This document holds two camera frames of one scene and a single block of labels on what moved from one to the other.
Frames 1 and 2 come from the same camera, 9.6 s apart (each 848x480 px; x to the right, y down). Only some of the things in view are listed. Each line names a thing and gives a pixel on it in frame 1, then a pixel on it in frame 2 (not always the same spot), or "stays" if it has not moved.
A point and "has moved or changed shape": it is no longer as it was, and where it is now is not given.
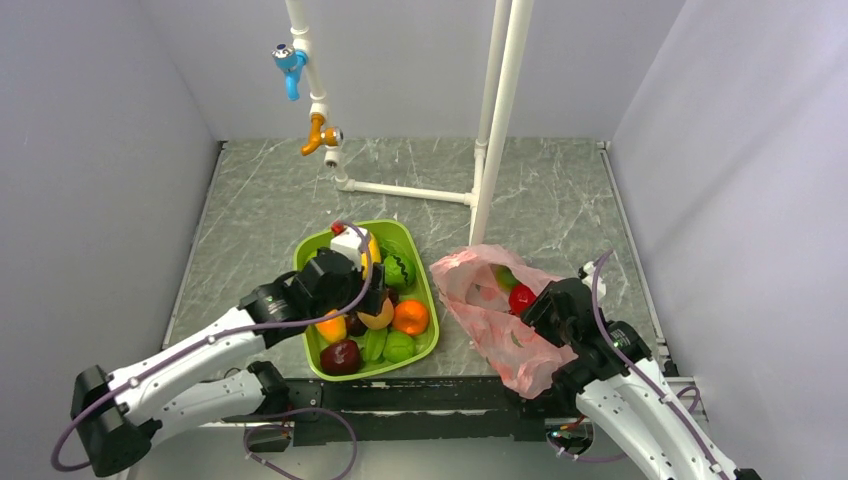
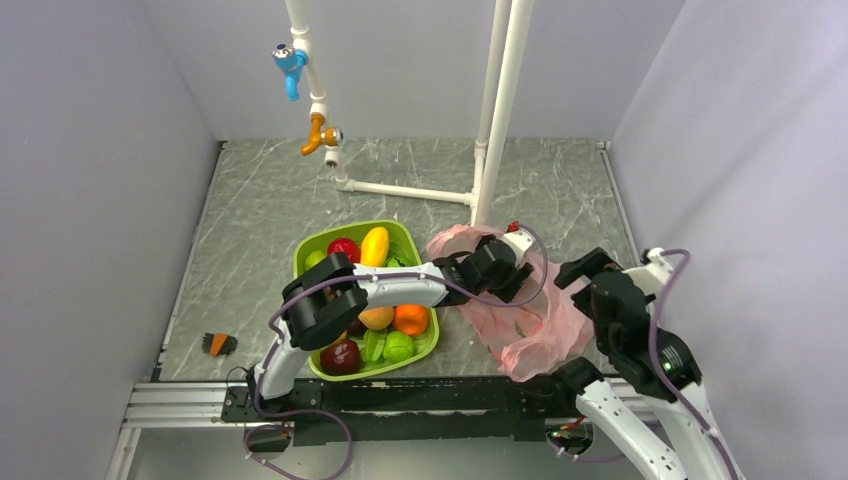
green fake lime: (398, 347) stays
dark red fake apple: (341, 358) stays
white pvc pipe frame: (510, 29) stays
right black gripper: (536, 315) → (570, 271)
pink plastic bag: (467, 281) has moved or changed shape
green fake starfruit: (374, 344) stays
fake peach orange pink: (382, 320) stays
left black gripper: (377, 293) → (507, 290)
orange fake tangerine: (411, 317) stays
